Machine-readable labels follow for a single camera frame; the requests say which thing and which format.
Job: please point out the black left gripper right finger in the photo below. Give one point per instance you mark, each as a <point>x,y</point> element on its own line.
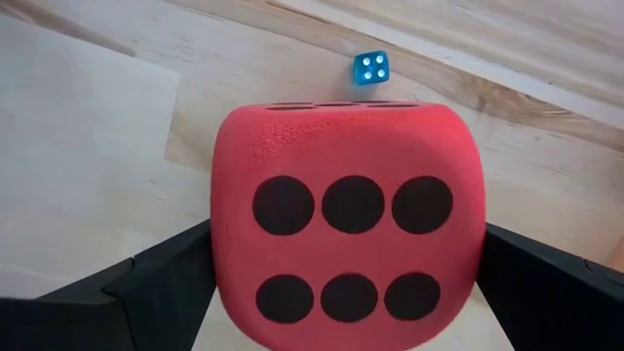
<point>560,312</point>

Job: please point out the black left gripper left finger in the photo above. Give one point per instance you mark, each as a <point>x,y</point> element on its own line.
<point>122,312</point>

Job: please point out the large red foam die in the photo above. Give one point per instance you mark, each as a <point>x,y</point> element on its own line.
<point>351,156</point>

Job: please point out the small teal die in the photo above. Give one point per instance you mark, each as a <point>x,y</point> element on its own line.
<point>370,68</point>

